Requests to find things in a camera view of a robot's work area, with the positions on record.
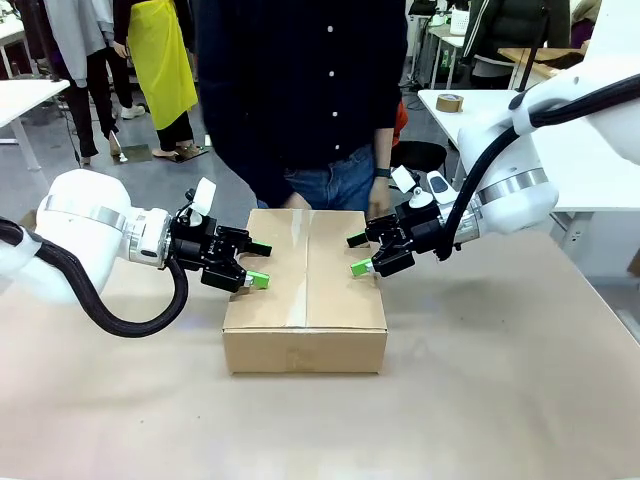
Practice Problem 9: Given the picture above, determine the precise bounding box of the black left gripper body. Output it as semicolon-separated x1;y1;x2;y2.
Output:
169;215;221;274

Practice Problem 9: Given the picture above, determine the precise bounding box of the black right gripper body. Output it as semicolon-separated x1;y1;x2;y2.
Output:
394;202;444;256

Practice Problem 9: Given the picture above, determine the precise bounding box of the brown cardboard box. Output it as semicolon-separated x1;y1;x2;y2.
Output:
221;208;390;377

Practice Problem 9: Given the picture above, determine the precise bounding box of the person's left hand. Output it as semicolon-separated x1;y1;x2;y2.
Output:
367;177;392;221

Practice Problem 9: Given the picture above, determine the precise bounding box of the black chair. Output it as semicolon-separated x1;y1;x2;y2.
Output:
393;141;447;177

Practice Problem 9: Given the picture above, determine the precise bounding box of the orange cloth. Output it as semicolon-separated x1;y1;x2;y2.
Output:
392;99;409;149

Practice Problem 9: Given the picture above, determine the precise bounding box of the brown packing tape roll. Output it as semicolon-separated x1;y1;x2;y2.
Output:
435;92;465;114

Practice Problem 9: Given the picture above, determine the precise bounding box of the white table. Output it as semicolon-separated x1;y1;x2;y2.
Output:
0;78;71;174
417;88;640;214

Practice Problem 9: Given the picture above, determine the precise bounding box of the person in dark shirt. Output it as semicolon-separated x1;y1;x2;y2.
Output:
192;0;409;211

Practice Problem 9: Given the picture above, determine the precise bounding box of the person in yellow apron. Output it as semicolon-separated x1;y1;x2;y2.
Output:
113;0;199;161

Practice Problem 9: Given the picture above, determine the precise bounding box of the black pole stand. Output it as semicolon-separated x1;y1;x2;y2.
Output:
516;0;551;94

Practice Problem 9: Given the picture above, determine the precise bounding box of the white plastic basket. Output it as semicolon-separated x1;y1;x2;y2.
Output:
449;7;472;35

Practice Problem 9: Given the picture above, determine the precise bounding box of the wooden table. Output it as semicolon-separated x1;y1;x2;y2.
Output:
497;45;586;91

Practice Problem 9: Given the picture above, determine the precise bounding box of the person in dark striped jacket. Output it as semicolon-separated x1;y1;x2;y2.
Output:
459;0;574;91

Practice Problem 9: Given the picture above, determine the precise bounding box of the person in grey garment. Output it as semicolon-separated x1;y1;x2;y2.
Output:
29;0;121;166

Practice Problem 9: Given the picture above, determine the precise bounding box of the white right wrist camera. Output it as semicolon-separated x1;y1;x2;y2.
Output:
389;166;436;211

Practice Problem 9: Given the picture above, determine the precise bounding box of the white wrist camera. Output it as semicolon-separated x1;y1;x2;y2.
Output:
179;177;217;226
389;166;436;211

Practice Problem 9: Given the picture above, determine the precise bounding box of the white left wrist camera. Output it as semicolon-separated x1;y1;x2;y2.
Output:
179;177;217;226

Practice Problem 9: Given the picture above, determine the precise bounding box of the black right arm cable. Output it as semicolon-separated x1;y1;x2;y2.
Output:
434;72;640;261

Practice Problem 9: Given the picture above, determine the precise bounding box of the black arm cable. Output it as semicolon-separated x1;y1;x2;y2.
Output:
0;217;190;339
434;72;640;261

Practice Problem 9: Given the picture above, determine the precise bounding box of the dark mannequin base plate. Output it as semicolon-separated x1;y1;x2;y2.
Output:
164;142;210;164

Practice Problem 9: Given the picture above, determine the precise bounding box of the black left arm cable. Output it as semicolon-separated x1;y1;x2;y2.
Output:
0;217;190;339

